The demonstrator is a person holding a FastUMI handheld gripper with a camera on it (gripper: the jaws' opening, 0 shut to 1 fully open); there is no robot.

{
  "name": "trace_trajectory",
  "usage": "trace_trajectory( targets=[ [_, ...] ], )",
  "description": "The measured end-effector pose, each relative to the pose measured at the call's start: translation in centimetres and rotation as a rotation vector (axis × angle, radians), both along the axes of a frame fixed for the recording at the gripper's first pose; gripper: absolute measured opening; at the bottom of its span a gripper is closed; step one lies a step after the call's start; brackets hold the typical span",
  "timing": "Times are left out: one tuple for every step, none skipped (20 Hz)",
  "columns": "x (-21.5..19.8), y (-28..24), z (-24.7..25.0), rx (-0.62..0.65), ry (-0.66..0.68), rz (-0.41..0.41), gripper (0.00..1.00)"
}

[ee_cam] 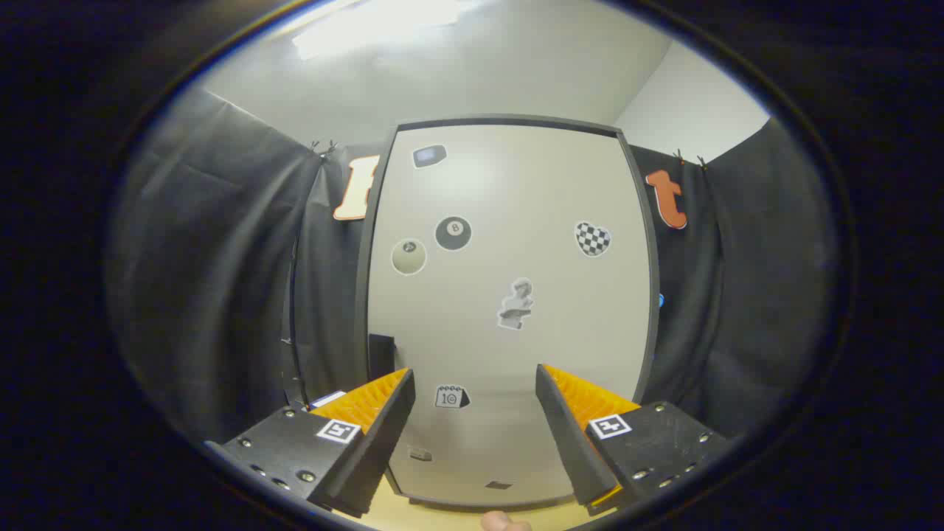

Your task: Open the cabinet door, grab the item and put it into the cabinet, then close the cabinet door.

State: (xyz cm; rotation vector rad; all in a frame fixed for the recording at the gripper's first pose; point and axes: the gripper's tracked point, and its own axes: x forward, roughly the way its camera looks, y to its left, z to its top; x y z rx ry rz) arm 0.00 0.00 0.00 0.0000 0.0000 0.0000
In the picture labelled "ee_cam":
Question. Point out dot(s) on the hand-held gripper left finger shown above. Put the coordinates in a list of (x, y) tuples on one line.
[(376, 450)]

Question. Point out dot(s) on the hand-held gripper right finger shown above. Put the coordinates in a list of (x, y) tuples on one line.
[(571, 442)]

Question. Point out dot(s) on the white spine book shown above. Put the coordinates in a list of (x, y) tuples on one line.
[(330, 399)]

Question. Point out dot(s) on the grey cabinet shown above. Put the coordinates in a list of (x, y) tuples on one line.
[(362, 295)]

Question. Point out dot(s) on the black backdrop cloth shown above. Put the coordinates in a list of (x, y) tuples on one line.
[(221, 258)]

